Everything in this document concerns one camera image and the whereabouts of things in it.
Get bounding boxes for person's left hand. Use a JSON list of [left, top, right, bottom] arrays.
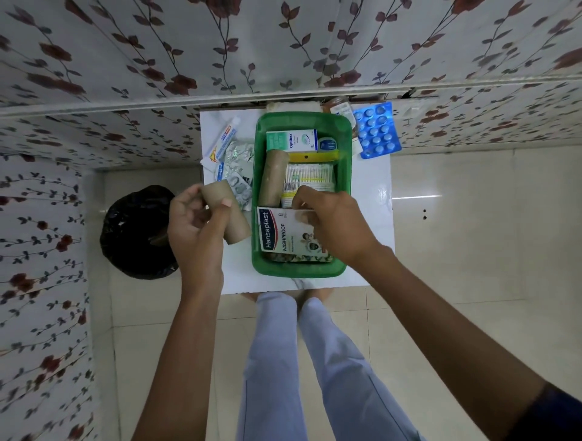
[[167, 184, 233, 291]]

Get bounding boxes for person's right hand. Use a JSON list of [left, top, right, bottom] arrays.
[[291, 185, 383, 270]]

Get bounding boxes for short tan bandage roll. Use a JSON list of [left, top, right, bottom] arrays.
[[201, 179, 252, 245]]

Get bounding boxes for white plaster box blue label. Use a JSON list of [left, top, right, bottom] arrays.
[[257, 207, 329, 256]]

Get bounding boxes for person's right forearm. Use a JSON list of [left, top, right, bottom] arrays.
[[350, 243, 547, 441]]

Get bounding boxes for person's left forearm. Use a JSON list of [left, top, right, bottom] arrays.
[[131, 282, 226, 441]]

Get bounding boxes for silver blister strip round tablets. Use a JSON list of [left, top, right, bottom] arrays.
[[225, 170, 253, 211]]

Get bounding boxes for pack of cotton swabs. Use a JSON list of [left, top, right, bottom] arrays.
[[280, 163, 336, 209]]

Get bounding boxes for long tan bandage roll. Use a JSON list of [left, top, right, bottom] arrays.
[[258, 150, 290, 209]]

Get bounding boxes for yellow flat packet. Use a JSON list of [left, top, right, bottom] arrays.
[[288, 151, 340, 164]]

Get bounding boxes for crumpled silver blister strip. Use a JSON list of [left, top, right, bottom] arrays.
[[223, 140, 255, 172]]

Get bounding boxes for green plastic tray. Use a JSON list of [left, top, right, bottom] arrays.
[[251, 112, 353, 279]]

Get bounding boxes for white ointment tube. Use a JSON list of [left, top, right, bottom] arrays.
[[200, 117, 242, 172]]

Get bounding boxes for green white medicine box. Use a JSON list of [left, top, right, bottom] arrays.
[[266, 129, 318, 152]]

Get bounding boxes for black bin bag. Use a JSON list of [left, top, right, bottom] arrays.
[[99, 184, 180, 280]]

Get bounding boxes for blue tablet blister pack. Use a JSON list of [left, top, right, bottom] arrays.
[[353, 101, 403, 160]]

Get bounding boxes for white cotton roll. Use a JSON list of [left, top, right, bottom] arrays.
[[266, 101, 320, 114]]

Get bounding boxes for brown medicine bottle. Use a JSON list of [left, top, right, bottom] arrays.
[[324, 97, 356, 122]]

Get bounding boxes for light blue trousers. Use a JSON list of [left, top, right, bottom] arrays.
[[236, 292, 426, 441]]

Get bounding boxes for dark blue sleeve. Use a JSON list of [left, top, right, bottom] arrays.
[[505, 383, 582, 441]]

